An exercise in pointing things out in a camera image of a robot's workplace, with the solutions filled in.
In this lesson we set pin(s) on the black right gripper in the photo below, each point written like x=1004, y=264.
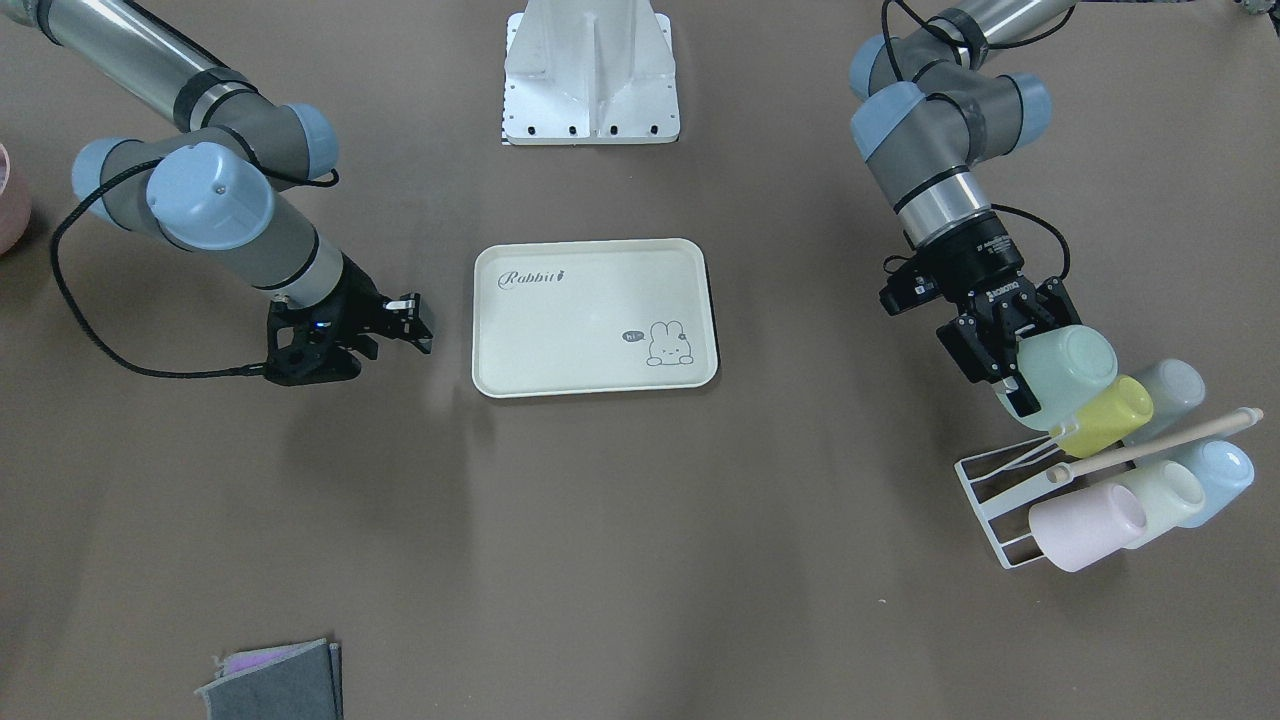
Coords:
x=357, y=297

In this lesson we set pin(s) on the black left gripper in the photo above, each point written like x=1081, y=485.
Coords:
x=981, y=258

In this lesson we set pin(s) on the green cup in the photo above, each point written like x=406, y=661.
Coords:
x=1064, y=368

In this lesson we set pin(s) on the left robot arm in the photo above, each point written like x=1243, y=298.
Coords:
x=928, y=115

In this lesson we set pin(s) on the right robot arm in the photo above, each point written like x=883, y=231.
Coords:
x=217, y=188

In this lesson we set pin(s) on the yellow cup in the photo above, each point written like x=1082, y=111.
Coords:
x=1113, y=414

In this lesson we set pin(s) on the cream rabbit tray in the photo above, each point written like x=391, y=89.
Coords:
x=573, y=318

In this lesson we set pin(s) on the pink cup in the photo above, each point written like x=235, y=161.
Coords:
x=1075, y=530

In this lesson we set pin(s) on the grey cup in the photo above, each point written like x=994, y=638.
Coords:
x=1176, y=388

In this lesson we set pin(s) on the cream white cup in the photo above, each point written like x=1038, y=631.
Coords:
x=1168, y=492

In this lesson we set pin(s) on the light blue cup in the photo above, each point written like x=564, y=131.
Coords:
x=1222, y=468

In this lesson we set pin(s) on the grey folded cloth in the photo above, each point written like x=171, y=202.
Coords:
x=290, y=681

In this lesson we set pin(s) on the pink bowl with utensils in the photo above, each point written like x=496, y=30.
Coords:
x=16, y=204

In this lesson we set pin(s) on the white wire cup rack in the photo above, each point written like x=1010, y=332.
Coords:
x=1001, y=485

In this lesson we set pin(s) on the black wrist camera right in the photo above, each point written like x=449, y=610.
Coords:
x=334, y=365

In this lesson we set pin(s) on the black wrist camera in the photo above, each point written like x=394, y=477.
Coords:
x=911, y=282
x=334, y=365

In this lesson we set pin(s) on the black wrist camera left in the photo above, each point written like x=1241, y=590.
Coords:
x=911, y=282

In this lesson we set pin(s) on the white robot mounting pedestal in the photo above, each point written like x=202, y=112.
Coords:
x=589, y=73

